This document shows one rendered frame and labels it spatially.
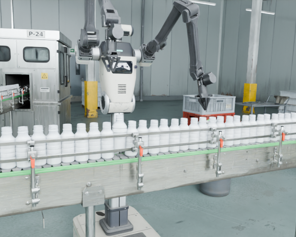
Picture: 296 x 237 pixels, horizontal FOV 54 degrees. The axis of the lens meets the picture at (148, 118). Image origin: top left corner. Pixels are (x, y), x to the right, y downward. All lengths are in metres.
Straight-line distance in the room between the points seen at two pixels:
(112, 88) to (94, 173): 0.76
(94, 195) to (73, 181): 0.12
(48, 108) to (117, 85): 3.13
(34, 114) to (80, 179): 3.78
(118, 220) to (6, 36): 3.61
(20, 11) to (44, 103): 8.84
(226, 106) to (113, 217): 2.39
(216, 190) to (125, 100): 1.92
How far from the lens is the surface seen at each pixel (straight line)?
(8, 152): 1.28
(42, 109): 5.01
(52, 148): 1.28
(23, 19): 13.43
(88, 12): 1.83
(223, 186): 3.54
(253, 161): 1.82
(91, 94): 9.02
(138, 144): 1.30
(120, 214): 2.22
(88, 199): 1.36
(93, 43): 1.83
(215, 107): 3.90
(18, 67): 5.05
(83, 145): 1.30
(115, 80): 1.94
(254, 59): 11.73
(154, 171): 1.44
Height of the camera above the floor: 1.39
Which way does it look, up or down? 9 degrees down
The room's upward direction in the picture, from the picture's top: 2 degrees clockwise
